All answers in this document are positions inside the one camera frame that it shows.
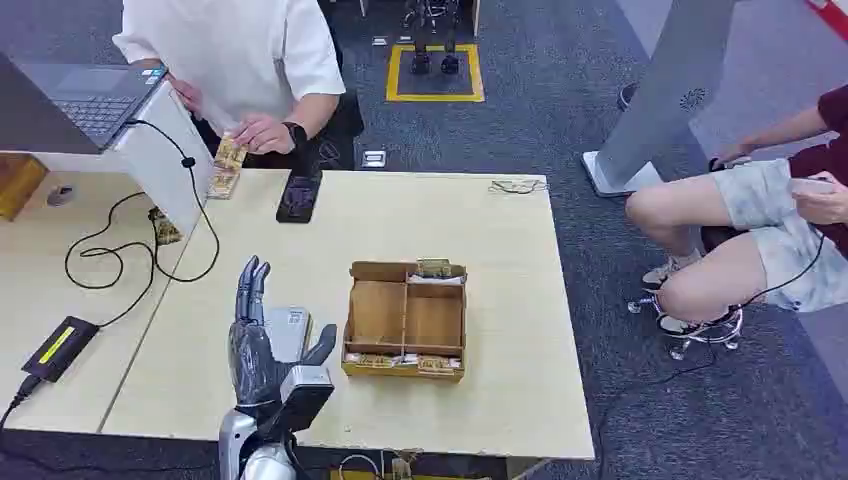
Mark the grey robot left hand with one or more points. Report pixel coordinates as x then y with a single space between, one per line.
252 358

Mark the person's right hand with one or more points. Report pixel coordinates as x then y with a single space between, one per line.
187 94

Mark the person's left hand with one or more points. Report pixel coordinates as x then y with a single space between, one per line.
265 136

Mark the wooden card box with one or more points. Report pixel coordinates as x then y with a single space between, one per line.
378 311

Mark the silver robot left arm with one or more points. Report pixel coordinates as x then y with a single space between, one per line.
232 444

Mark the black wristwatch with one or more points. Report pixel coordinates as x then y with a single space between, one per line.
296 134

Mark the pale grey card reader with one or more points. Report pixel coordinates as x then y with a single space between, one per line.
288 331

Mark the person across desk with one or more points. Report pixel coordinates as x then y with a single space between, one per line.
232 53

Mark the black smartphone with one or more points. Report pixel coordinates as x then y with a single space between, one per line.
299 195

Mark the white laptop stand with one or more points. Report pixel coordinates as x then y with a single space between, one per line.
166 166

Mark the grey laptop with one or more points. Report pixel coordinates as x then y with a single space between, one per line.
93 106

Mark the cards in box slot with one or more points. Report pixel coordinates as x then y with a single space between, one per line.
378 361

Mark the golden card under stand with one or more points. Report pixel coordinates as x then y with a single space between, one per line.
166 230

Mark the yellow floor tape square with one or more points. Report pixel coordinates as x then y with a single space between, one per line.
392 73

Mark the grey computer mouse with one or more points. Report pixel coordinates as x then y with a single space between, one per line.
60 195

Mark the black robot legs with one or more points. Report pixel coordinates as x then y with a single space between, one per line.
420 60

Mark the brown wooden box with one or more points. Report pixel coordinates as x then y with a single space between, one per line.
16 185

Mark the black power adapter yellow label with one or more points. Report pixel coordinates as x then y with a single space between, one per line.
58 348

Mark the cards in box compartment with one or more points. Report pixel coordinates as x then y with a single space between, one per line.
434 268

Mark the black shoe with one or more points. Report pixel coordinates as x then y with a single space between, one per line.
626 96

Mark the grey kiosk pillar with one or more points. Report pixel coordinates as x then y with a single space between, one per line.
662 86

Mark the small black round object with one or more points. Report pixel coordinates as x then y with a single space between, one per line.
714 164

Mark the chrome stool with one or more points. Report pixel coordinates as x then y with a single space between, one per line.
702 331

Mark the seated person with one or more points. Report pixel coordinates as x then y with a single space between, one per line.
729 205

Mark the red strip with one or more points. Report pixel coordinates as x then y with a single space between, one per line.
831 16

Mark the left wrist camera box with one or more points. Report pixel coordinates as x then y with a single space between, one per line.
305 397

